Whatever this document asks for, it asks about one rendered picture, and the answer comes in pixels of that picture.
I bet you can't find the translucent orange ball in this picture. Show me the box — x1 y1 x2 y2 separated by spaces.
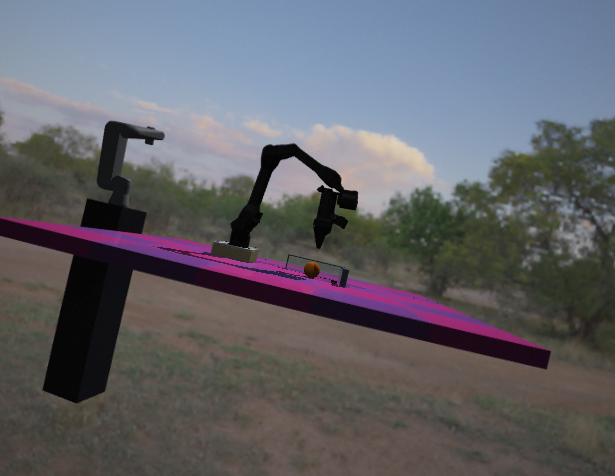
304 262 314 277

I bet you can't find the clear l-shaped low wall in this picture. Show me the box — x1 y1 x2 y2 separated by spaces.
286 255 343 285

